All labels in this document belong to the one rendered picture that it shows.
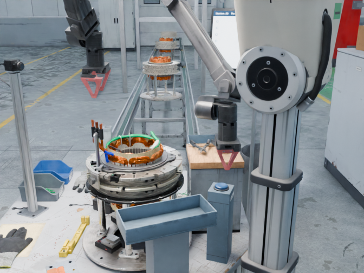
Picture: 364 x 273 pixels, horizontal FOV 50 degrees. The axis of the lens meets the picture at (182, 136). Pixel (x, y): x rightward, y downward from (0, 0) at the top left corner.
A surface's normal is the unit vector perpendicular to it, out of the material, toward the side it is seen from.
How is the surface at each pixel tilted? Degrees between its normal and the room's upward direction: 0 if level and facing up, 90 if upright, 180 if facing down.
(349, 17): 90
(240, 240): 0
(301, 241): 0
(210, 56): 69
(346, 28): 90
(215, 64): 62
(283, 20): 109
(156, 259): 90
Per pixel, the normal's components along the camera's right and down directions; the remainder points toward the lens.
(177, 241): 0.37, 0.29
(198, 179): 0.06, 0.32
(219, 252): -0.32, 0.30
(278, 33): -0.56, 0.55
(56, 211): 0.00, -0.95
